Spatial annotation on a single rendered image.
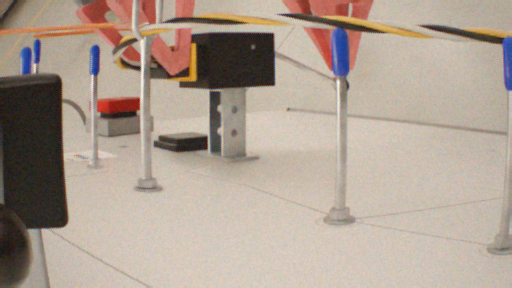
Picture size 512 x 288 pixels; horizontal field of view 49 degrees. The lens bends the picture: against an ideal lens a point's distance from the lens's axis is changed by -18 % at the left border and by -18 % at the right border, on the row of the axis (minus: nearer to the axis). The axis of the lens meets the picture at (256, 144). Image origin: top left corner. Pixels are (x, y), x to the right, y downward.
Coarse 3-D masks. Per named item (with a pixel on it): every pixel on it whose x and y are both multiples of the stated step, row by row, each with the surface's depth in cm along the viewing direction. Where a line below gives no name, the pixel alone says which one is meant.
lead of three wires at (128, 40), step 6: (144, 30) 35; (126, 36) 37; (132, 36) 36; (120, 42) 37; (126, 42) 37; (132, 42) 36; (114, 48) 38; (120, 48) 37; (126, 48) 38; (114, 54) 39; (120, 54) 39; (114, 60) 39; (120, 60) 40; (126, 60) 42; (120, 66) 41; (126, 66) 42; (132, 66) 42; (138, 66) 43; (156, 66) 44
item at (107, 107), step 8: (136, 96) 66; (104, 104) 62; (112, 104) 62; (120, 104) 62; (128, 104) 63; (136, 104) 64; (104, 112) 62; (112, 112) 62; (120, 112) 63; (128, 112) 64; (136, 112) 65
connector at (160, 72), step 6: (198, 48) 45; (204, 48) 45; (198, 54) 45; (204, 54) 45; (156, 60) 44; (198, 60) 45; (204, 60) 45; (162, 66) 43; (198, 66) 45; (204, 66) 45; (156, 72) 44; (162, 72) 44; (180, 72) 44; (186, 72) 44; (198, 72) 45; (204, 72) 45; (156, 78) 44; (162, 78) 44; (168, 78) 43; (174, 78) 44
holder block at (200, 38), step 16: (208, 32) 45; (224, 32) 45; (240, 32) 46; (256, 32) 47; (208, 48) 45; (224, 48) 45; (240, 48) 46; (256, 48) 47; (272, 48) 48; (208, 64) 45; (224, 64) 45; (240, 64) 46; (256, 64) 47; (272, 64) 48; (208, 80) 45; (224, 80) 46; (240, 80) 46; (256, 80) 47; (272, 80) 48
